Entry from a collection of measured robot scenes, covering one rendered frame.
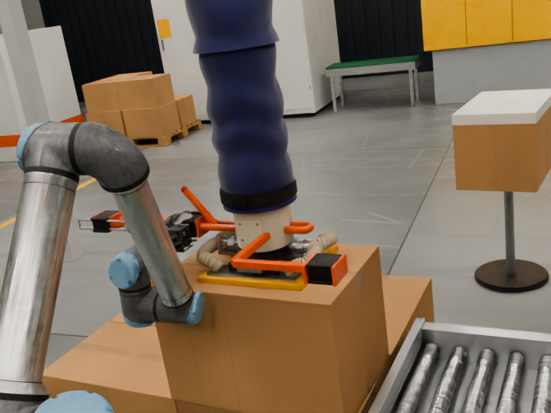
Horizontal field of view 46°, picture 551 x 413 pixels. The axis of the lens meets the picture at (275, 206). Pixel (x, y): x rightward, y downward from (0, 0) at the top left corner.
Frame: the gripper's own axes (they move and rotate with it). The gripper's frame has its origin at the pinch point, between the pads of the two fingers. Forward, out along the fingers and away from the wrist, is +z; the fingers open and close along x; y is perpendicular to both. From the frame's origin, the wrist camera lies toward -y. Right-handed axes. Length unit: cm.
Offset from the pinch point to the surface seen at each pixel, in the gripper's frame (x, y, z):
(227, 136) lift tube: 30.4, 26.7, -10.6
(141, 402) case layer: -57, -18, -19
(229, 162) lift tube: 22.7, 25.2, -9.6
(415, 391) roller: -53, 69, 3
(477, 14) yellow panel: 0, -27, 717
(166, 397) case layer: -53, -7, -19
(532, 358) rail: -54, 99, 31
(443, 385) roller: -52, 76, 7
